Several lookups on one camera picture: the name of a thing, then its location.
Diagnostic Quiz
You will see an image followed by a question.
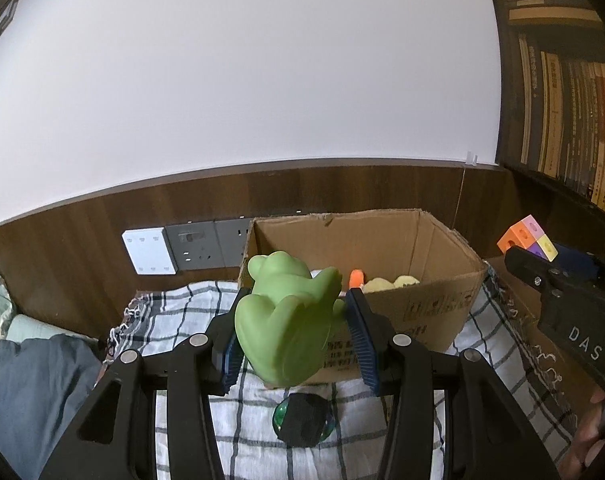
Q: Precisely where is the blue-grey duvet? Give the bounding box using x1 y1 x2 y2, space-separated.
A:
0 332 103 480

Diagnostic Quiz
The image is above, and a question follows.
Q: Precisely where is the checked white cloth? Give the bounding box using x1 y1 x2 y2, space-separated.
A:
107 265 583 480

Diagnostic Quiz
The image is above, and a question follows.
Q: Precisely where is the light green bed sheet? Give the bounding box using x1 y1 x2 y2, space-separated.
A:
6 314 63 343

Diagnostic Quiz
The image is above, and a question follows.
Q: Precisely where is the colourful cube puzzle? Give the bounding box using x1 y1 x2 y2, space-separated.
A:
497 215 559 262

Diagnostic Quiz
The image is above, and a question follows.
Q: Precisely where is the yellow duck plush toy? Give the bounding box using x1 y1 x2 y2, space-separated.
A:
350 270 421 295

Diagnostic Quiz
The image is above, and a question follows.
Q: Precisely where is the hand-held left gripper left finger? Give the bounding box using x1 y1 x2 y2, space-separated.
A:
40 287 250 480

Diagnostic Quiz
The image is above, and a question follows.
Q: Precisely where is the person's right hand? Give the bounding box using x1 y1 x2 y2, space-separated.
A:
573 394 605 477

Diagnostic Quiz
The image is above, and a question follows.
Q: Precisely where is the row of books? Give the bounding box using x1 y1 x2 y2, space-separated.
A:
495 0 605 218

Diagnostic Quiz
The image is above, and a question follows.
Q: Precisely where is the white wall switch panel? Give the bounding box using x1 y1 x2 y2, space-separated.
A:
122 227 178 276

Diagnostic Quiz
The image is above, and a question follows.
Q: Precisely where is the grey socket with switch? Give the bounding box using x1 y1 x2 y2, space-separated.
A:
165 221 223 271

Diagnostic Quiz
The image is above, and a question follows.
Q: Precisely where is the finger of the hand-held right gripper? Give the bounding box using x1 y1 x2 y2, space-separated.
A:
555 245 601 281
505 246 558 291

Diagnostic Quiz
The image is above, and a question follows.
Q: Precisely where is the black green ball toy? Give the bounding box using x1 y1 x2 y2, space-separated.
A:
272 392 337 448

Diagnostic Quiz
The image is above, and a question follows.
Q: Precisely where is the grey wall socket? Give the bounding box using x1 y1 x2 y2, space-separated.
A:
215 217 253 267

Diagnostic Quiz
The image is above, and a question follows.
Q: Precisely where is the dark wooden bookshelf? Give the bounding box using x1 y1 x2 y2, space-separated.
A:
483 0 605 221

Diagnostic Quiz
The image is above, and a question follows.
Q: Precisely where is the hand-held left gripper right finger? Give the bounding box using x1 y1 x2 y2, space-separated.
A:
345 287 563 480

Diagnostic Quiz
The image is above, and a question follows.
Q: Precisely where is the green frog toy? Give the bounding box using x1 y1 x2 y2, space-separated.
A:
234 252 344 388

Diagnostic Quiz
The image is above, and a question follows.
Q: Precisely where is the brown cardboard box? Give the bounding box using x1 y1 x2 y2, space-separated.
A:
238 208 488 388

